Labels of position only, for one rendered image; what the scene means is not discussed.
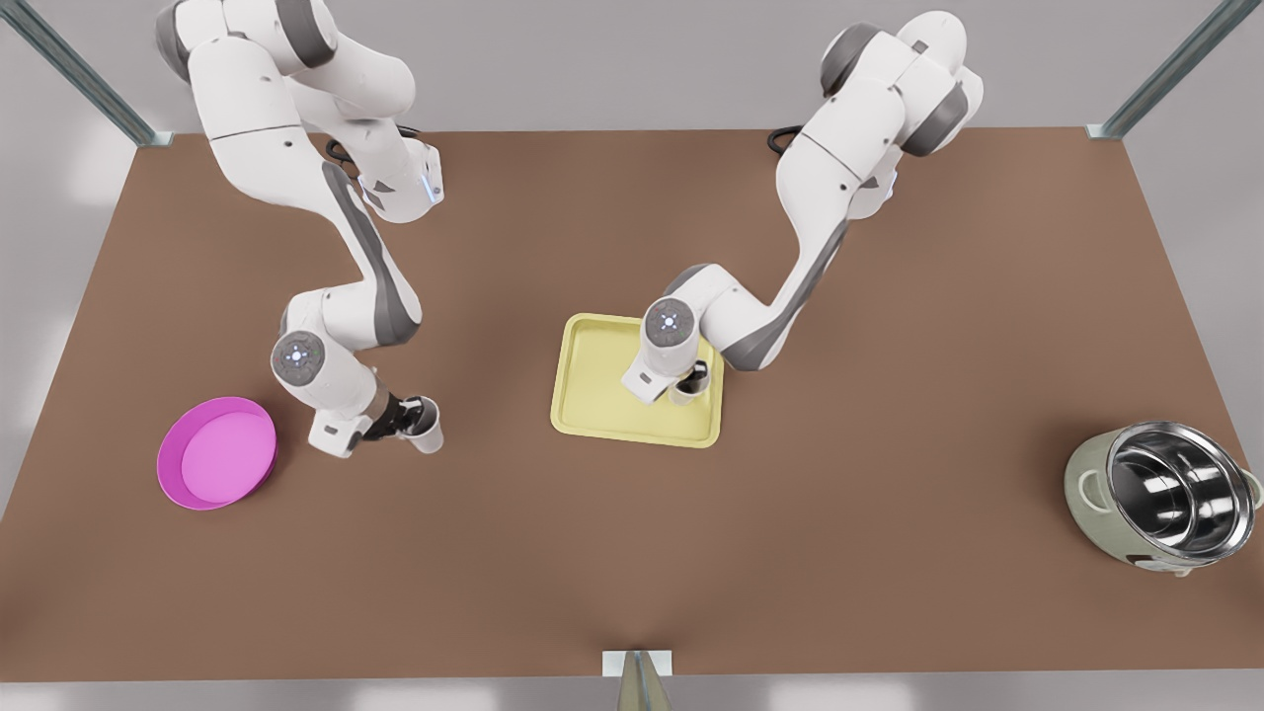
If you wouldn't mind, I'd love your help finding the yellow rectangular tray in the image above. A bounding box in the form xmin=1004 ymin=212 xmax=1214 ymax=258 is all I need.
xmin=550 ymin=313 xmax=726 ymax=449

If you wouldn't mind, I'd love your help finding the silver frame post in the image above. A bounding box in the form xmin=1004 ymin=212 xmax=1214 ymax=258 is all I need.
xmin=0 ymin=0 xmax=174 ymax=148
xmin=602 ymin=650 xmax=673 ymax=711
xmin=1085 ymin=0 xmax=1264 ymax=140

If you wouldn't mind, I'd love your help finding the magenta round bowl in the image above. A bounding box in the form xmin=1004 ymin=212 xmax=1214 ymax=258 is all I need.
xmin=157 ymin=397 xmax=278 ymax=512

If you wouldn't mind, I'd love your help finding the grey pot with steel interior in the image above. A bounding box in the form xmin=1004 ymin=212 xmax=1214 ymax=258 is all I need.
xmin=1064 ymin=421 xmax=1264 ymax=579

